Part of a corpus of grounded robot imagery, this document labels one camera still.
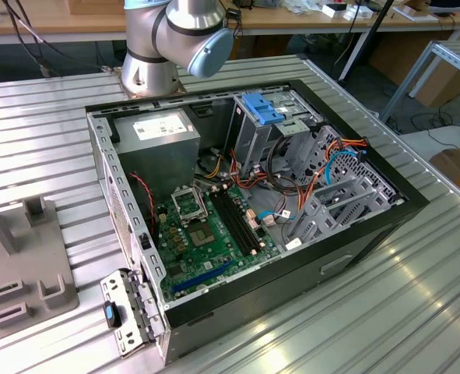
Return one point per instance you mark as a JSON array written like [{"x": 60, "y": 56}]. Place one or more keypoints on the white label tag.
[{"x": 293, "y": 244}]

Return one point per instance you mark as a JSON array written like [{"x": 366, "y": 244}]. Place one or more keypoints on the black open PC case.
[{"x": 292, "y": 280}]

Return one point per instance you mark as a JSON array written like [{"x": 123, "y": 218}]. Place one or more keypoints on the white flat board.
[{"x": 420, "y": 142}]

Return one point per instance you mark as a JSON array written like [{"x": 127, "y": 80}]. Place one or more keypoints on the cardboard box on desk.
[{"x": 93, "y": 5}]

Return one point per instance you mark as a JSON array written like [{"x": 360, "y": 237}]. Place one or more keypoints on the gray power supply unit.
[{"x": 155, "y": 156}]

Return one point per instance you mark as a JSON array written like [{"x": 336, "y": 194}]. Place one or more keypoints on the CPU socket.
[{"x": 187, "y": 202}]

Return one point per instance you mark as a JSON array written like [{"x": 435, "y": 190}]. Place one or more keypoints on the blue expansion slot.
[{"x": 202, "y": 276}]

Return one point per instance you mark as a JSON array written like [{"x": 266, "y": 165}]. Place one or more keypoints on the brown cardboard box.
[{"x": 439, "y": 87}]

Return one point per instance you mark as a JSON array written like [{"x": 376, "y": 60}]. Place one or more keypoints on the black latch blue stripe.
[{"x": 114, "y": 315}]

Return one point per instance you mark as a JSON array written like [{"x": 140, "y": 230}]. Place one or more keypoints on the long wooden desk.
[{"x": 58, "y": 21}]

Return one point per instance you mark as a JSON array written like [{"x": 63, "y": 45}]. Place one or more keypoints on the black RAM slot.
[
  {"x": 228, "y": 218},
  {"x": 239, "y": 218},
  {"x": 244, "y": 218},
  {"x": 234, "y": 218}
]

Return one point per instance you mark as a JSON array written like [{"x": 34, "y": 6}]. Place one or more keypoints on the gray parts rack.
[{"x": 27, "y": 249}]

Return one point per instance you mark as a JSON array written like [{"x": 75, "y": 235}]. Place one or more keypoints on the gray metal disk bay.
[{"x": 319, "y": 218}]

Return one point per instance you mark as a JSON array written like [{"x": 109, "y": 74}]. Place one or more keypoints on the blue plastic drive bracket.
[{"x": 258, "y": 107}]

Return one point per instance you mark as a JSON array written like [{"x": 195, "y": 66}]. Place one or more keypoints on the green motherboard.
[{"x": 214, "y": 257}]

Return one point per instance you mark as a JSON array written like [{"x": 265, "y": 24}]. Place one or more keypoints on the small white box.
[
  {"x": 360, "y": 13},
  {"x": 332, "y": 12}
]

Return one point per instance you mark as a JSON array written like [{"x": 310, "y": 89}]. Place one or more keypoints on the gray metal shelf frame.
[{"x": 459, "y": 58}]

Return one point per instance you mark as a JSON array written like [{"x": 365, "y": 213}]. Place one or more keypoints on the hinged metal slot cover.
[{"x": 114, "y": 284}]

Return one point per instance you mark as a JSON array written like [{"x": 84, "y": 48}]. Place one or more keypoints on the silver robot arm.
[{"x": 148, "y": 39}]

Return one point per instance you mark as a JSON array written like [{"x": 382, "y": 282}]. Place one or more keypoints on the tall gray drive cage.
[{"x": 253, "y": 144}]

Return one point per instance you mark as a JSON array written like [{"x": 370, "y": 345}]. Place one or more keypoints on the square motherboard chip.
[{"x": 202, "y": 235}]

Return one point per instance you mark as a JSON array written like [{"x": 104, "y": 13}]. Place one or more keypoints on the cardboard box with label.
[{"x": 455, "y": 171}]

